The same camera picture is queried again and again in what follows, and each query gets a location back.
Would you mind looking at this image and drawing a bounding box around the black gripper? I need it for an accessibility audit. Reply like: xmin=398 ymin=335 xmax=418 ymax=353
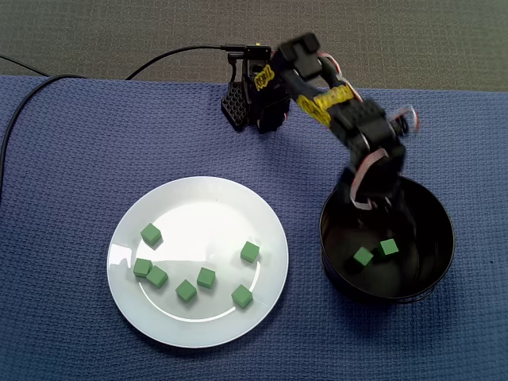
xmin=343 ymin=142 xmax=418 ymax=245

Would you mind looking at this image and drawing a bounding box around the green cube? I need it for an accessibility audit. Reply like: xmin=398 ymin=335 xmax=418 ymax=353
xmin=240 ymin=241 xmax=261 ymax=264
xmin=196 ymin=267 xmax=217 ymax=289
xmin=145 ymin=264 xmax=169 ymax=289
xmin=133 ymin=257 xmax=153 ymax=278
xmin=175 ymin=279 xmax=198 ymax=303
xmin=140 ymin=222 xmax=163 ymax=246
xmin=376 ymin=238 xmax=400 ymax=258
xmin=352 ymin=246 xmax=375 ymax=267
xmin=230 ymin=283 xmax=254 ymax=310

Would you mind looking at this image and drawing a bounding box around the white round plate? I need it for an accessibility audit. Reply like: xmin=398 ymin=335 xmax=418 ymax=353
xmin=106 ymin=175 xmax=290 ymax=349

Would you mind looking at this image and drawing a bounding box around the black metal bucket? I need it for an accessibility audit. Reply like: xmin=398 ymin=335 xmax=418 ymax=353
xmin=319 ymin=172 xmax=456 ymax=306

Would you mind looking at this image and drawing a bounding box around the blue woven table cloth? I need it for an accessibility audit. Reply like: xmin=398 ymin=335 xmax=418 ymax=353
xmin=0 ymin=75 xmax=508 ymax=381

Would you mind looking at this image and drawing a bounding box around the white red servo wire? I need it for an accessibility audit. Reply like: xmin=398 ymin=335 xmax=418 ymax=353
xmin=349 ymin=105 xmax=421 ymax=210

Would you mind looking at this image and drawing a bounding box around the long black usb cable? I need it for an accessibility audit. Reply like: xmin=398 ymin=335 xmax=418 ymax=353
xmin=125 ymin=43 xmax=248 ymax=81

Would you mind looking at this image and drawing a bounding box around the thick black cable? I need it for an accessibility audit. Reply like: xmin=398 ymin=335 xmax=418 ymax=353
xmin=0 ymin=74 xmax=85 ymax=207

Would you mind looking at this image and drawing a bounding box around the thin black cable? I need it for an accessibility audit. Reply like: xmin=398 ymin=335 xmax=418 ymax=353
xmin=0 ymin=54 xmax=48 ymax=76

